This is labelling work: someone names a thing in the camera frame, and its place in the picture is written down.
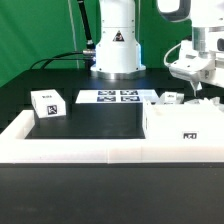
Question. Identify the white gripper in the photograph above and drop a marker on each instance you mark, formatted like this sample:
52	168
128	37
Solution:
215	76

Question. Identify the white cabinet top panel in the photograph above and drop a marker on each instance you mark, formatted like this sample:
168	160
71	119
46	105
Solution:
213	101

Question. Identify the white cabinet body box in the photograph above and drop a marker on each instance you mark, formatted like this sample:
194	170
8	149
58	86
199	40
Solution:
182	122

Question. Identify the white cabinet door panel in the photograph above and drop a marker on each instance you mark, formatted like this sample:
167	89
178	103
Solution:
171	98

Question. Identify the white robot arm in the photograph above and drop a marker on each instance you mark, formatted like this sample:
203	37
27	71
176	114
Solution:
118	54

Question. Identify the white marker sheet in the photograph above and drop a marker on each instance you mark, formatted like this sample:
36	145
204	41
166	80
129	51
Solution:
116	96

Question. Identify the small white tagged box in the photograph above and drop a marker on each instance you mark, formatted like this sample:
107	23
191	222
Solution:
48	103

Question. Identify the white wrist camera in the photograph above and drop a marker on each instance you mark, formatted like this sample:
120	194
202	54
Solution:
189	66

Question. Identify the white U-shaped frame wall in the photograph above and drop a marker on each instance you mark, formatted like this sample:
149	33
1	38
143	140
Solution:
16	148

